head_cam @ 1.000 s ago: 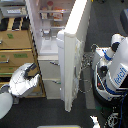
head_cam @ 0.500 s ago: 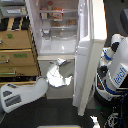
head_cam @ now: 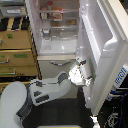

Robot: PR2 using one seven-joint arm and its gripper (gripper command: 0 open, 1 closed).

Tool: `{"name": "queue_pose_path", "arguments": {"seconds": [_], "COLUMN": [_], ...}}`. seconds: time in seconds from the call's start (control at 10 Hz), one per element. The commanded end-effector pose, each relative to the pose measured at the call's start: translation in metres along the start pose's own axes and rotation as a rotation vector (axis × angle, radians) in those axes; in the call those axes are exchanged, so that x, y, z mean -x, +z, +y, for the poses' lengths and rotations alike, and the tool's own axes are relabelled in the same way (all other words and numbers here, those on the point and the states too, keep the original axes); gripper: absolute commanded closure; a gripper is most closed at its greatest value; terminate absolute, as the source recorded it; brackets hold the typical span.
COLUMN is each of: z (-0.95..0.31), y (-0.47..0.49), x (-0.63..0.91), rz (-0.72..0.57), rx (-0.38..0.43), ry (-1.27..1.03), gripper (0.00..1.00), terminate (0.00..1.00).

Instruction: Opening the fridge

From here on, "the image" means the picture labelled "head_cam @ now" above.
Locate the upper fridge drawer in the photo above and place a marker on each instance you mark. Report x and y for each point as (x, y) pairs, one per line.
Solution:
(51, 66)

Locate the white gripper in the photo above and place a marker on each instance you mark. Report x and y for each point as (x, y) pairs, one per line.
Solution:
(75, 76)

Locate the white blue robot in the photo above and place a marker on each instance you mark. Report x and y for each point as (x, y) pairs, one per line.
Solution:
(112, 109)

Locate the white fridge door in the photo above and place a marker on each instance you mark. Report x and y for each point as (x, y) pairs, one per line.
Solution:
(103, 43)

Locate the wooden drawer cabinet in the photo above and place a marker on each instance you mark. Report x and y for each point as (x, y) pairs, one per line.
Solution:
(18, 55)

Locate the white refrigerator body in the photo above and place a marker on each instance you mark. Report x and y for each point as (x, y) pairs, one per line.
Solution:
(55, 25)

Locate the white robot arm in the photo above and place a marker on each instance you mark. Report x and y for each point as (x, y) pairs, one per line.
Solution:
(55, 101)

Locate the grey box on cabinet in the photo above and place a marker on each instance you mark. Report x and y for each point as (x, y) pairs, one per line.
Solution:
(13, 11)

